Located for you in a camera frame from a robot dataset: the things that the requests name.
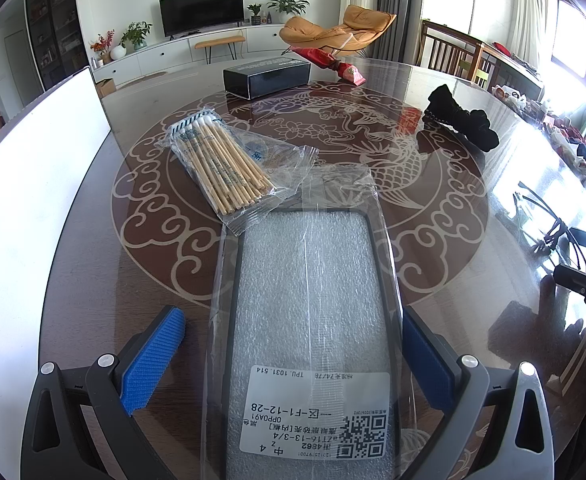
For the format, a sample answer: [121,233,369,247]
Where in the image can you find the wooden bench black legs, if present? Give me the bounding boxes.
[194,35,246,65]

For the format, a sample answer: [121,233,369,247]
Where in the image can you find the cotton swab packet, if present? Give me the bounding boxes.
[154,106,306,236]

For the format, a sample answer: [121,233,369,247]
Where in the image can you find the black velvet hair clip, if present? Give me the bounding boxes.
[421,84,500,152]

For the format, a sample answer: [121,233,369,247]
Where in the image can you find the thin black eyeglasses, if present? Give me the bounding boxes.
[512,180,586,273]

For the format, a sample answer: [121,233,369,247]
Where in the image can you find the pile of household clutter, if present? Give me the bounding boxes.
[493,40,586,201]

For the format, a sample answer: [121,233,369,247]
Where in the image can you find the black television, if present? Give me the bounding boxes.
[159,0,245,39]

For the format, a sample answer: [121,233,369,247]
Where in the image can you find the red snack packet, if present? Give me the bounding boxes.
[293,46,368,86]

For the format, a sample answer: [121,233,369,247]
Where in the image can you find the long black box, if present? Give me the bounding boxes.
[223,56,311,100]

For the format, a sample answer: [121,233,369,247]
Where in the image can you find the red flower arrangement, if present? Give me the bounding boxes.
[90,30,116,66]

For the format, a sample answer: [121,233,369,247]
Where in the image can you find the patterned glass desktop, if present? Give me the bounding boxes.
[38,55,586,480]

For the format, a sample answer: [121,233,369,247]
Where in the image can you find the orange lounge chair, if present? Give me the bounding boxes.
[279,5,398,56]

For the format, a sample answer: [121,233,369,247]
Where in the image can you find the large leafy potted plant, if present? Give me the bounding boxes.
[267,0,310,25]

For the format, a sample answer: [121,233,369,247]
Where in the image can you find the green potted plant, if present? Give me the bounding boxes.
[120,21,153,52]

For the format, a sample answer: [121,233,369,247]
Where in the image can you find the white television console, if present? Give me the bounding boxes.
[90,22,294,91]

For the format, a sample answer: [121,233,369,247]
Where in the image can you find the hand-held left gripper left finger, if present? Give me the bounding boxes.
[25,305,189,480]

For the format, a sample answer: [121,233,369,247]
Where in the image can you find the white storage box cork bottom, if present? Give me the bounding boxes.
[0,66,114,441]

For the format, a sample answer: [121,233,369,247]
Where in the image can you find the black display cabinet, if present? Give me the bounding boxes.
[25,0,81,92]

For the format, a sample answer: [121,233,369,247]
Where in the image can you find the clear packet blue print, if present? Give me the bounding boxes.
[230,127,320,186]

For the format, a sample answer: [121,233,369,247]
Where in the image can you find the phone case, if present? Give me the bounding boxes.
[205,164,409,480]

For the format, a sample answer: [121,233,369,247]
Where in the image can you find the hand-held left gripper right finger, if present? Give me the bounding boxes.
[401,304,563,480]

